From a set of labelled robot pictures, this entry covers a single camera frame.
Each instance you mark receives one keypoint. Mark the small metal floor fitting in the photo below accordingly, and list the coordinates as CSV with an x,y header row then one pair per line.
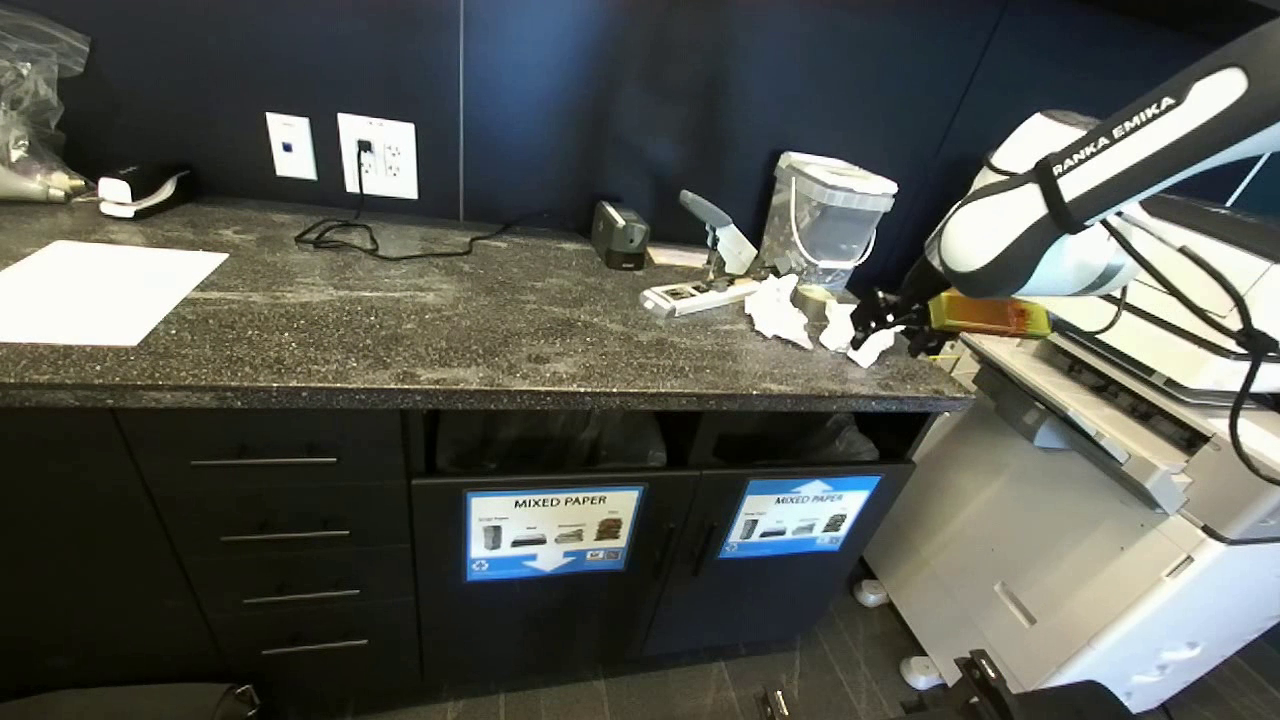
x,y
779,701

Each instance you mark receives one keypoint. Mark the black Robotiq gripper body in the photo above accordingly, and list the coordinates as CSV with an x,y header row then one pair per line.
x,y
914,294

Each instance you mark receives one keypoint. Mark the large white printer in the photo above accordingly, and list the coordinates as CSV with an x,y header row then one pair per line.
x,y
1146,560

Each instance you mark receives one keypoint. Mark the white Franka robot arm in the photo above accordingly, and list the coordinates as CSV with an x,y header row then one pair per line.
x,y
1105,172

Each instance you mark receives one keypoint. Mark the black bin door down-arrow label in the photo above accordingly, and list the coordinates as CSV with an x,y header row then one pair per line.
x,y
532,624

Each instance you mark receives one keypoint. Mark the small olive ball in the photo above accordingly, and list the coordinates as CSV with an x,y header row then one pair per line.
x,y
815,297

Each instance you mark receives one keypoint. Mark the blue label with down arrow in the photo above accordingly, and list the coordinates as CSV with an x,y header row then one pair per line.
x,y
554,532

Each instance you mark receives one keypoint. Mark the black pencil sharpener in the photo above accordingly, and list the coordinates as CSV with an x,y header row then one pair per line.
x,y
623,238

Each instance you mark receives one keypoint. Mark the white tissue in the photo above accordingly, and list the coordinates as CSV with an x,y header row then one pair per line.
x,y
871,351
781,313

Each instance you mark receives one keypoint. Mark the black tripod head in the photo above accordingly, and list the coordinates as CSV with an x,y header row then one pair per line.
x,y
1012,693

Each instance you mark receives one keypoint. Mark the clear plastic bag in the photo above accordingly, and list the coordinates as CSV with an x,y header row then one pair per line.
x,y
34,93

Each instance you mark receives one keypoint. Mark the black and white desk device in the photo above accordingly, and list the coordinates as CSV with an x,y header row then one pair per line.
x,y
132,193

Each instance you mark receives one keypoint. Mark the black drawer front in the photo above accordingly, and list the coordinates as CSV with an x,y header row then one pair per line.
x,y
304,572
293,510
321,672
264,434

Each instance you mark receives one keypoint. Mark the white power outlet plate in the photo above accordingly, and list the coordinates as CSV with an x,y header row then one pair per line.
x,y
393,163

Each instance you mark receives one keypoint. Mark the white printer foot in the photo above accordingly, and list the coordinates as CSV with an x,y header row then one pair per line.
x,y
871,593
922,672

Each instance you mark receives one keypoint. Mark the plain black cabinet door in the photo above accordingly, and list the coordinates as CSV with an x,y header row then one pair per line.
x,y
65,532

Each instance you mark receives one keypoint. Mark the white light switch plate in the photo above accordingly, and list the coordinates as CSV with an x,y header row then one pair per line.
x,y
289,147

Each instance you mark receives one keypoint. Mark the amber wrist camera box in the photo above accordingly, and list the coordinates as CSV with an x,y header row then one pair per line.
x,y
992,313

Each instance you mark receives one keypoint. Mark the white paper sheet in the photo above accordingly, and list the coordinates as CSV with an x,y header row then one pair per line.
x,y
93,294

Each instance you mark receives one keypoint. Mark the blue label with up arrow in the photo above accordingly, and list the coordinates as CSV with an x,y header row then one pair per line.
x,y
802,519

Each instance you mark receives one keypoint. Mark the black rubbish bin liner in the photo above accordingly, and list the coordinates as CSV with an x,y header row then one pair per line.
x,y
544,442
786,442

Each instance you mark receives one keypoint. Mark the black rounded seat edge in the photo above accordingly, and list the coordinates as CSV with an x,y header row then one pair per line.
x,y
121,701

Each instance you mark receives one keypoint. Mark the clear plastic bucket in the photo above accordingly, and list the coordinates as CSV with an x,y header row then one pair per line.
x,y
827,221

